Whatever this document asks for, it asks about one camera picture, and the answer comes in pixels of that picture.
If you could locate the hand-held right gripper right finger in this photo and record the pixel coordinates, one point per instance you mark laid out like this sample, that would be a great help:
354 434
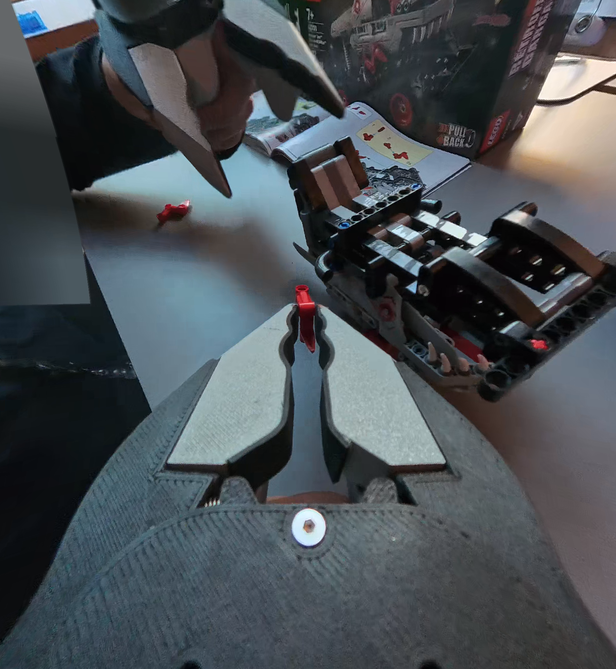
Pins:
381 413

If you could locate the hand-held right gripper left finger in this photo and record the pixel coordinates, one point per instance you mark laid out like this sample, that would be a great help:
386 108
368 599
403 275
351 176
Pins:
234 413

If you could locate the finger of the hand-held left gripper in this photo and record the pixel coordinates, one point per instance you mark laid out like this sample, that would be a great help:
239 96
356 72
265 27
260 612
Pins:
271 31
166 89

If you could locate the red lego claw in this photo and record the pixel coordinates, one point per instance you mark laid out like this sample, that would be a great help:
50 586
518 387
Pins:
308 324

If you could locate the red lego axle connector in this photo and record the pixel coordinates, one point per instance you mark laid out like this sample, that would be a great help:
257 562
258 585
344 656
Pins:
167 212

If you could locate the grey dinosaur lego model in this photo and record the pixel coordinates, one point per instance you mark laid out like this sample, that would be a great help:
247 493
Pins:
444 272

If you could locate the person's left forearm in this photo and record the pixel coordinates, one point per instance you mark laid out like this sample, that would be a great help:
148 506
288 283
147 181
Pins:
77 120

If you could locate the lego instruction booklet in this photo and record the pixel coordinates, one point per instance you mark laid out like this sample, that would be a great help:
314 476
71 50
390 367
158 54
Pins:
391 141

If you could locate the black lego set box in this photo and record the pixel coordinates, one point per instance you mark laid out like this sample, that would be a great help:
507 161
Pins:
444 52

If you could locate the person's left hand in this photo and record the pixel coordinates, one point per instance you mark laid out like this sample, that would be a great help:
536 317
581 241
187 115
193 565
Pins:
229 104

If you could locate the small blue object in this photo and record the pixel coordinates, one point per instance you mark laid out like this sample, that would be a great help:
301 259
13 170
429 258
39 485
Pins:
30 23

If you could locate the black badge reel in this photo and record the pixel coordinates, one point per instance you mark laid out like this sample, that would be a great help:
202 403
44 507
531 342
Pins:
109 372

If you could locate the person's dark navy clothing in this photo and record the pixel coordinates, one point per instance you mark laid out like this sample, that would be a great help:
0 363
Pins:
36 470

